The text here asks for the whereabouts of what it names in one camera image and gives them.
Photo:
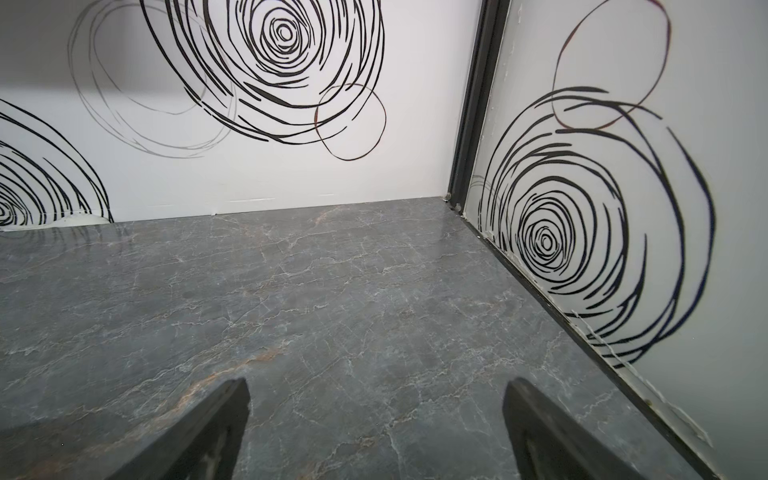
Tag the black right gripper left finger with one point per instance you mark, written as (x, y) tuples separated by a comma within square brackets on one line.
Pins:
[(203, 444)]

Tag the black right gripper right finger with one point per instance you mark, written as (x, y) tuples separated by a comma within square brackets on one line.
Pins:
[(549, 444)]

